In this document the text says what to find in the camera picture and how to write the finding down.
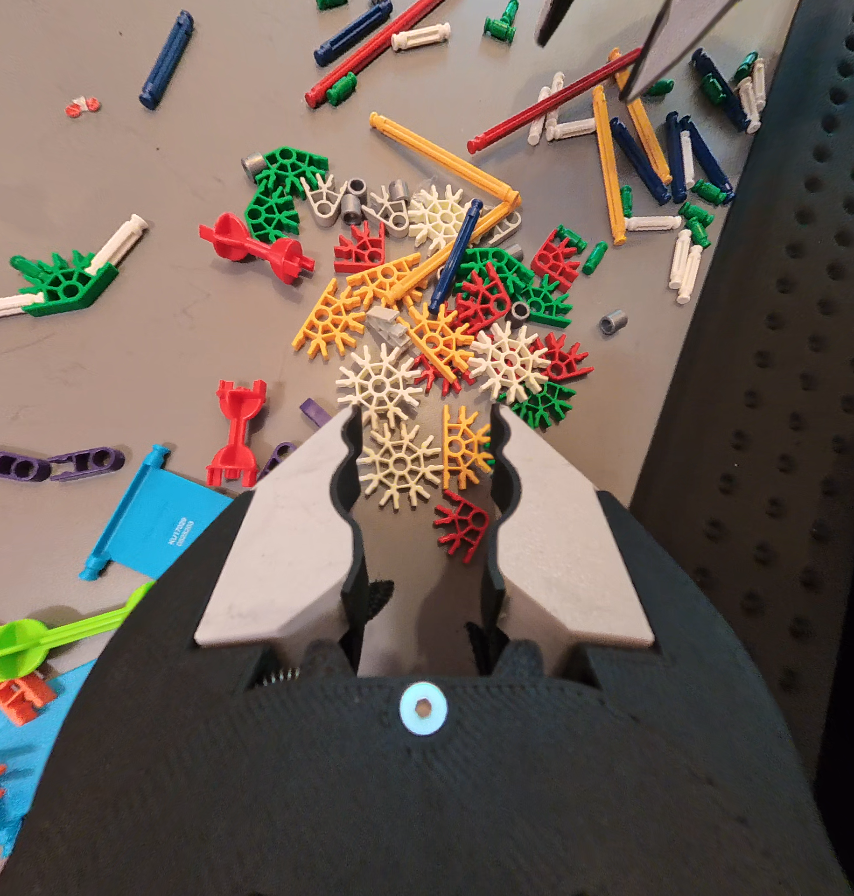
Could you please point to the heap of mixed toy rods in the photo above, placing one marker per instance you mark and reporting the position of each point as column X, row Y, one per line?
column 612, row 168

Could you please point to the purple toy clip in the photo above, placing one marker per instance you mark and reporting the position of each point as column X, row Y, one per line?
column 316, row 413
column 91, row 462
column 17, row 465
column 276, row 460

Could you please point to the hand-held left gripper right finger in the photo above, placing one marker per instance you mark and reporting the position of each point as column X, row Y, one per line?
column 574, row 567

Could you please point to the pile of colourful toy connectors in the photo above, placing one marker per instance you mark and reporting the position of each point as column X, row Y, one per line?
column 378, row 385

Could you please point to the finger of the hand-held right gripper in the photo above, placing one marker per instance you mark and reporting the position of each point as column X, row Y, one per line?
column 553, row 17
column 679, row 35

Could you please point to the lime green toy spool piece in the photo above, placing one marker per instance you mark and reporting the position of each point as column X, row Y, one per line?
column 21, row 647

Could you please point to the red and white small bit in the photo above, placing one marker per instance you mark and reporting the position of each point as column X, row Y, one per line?
column 84, row 106

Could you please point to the red toy spool piece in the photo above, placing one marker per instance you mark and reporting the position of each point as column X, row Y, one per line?
column 259, row 248
column 234, row 434

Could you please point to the blue toy rod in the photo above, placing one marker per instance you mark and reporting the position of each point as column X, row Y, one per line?
column 166, row 59
column 353, row 35

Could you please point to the red long toy rod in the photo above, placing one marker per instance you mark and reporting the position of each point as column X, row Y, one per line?
column 371, row 56

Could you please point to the grey toy spacer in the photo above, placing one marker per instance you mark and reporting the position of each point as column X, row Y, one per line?
column 256, row 166
column 612, row 322

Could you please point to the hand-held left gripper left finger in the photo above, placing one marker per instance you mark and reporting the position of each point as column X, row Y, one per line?
column 280, row 560

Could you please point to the green toy connector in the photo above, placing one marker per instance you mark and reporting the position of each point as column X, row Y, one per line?
column 273, row 213
column 70, row 290
column 290, row 168

